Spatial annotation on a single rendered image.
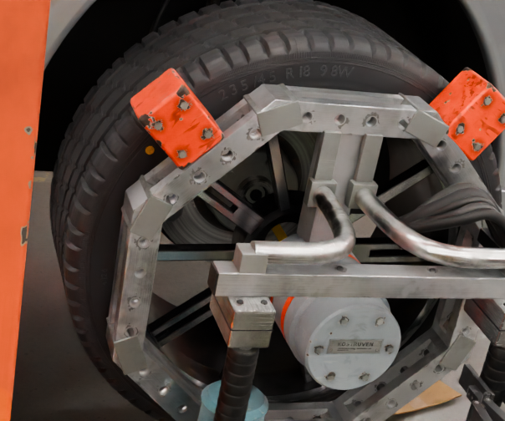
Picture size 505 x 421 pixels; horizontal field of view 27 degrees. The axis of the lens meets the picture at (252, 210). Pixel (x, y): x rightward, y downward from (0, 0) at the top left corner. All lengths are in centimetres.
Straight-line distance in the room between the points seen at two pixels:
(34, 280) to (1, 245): 208
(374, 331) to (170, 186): 31
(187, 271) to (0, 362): 219
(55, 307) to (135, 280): 162
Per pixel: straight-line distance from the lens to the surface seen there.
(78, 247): 143
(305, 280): 119
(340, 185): 138
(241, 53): 137
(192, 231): 176
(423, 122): 138
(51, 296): 302
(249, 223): 148
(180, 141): 129
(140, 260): 135
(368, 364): 135
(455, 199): 135
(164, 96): 127
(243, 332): 117
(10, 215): 100
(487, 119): 143
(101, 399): 262
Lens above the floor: 152
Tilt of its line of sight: 24 degrees down
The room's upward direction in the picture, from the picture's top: 11 degrees clockwise
